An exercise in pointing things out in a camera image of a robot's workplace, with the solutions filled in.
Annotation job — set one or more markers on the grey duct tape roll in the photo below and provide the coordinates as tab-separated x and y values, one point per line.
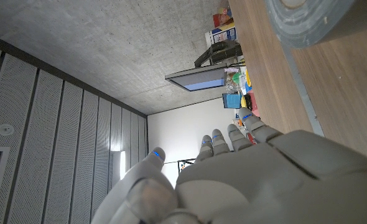
304	21

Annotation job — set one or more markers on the colourful boxes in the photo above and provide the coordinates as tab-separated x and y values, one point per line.
221	34

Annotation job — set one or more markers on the black whiteboard frame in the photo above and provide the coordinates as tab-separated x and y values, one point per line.
186	163

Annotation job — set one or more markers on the yellow cup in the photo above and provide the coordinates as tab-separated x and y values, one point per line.
243	102

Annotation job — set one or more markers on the pink box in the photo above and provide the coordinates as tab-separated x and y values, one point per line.
253	104

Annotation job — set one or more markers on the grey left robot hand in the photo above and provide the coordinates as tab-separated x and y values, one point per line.
264	186

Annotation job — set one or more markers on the black computer monitor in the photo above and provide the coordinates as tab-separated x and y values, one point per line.
199	79

